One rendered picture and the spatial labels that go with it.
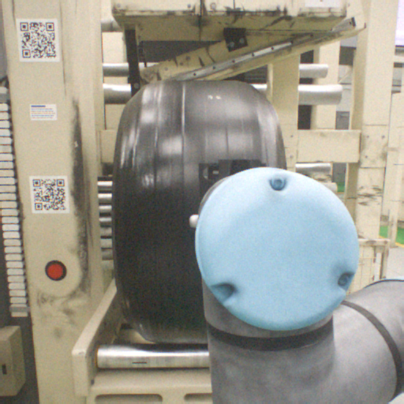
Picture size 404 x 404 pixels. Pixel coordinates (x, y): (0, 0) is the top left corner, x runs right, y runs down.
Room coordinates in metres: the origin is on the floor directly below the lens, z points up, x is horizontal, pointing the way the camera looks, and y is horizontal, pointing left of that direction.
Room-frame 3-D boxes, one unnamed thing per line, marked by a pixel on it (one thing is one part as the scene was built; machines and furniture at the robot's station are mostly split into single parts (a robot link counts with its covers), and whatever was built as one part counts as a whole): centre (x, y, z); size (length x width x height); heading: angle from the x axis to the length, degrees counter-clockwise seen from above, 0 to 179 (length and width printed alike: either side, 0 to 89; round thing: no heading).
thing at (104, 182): (1.16, 0.28, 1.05); 0.20 x 0.15 x 0.30; 91
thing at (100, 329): (0.78, 0.23, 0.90); 0.40 x 0.03 x 0.10; 1
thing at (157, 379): (0.64, 0.05, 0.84); 0.36 x 0.09 x 0.06; 91
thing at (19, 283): (0.72, 0.39, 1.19); 0.05 x 0.04 x 0.48; 1
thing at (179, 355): (0.64, 0.04, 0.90); 0.35 x 0.05 x 0.05; 91
